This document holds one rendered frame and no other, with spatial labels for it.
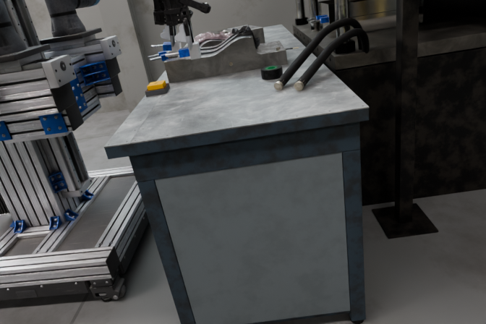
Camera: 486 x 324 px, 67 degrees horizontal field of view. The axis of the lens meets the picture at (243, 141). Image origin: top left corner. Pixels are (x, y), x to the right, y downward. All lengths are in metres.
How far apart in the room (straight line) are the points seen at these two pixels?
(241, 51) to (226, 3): 2.49
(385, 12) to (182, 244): 1.61
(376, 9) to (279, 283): 1.50
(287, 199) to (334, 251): 0.25
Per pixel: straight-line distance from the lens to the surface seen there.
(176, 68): 1.57
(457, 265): 1.74
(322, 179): 1.08
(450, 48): 1.86
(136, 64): 4.13
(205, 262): 1.23
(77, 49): 1.94
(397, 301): 1.57
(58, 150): 1.86
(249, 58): 1.55
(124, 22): 4.09
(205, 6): 1.41
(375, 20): 2.20
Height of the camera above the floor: 1.14
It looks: 23 degrees down
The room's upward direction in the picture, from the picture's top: 10 degrees counter-clockwise
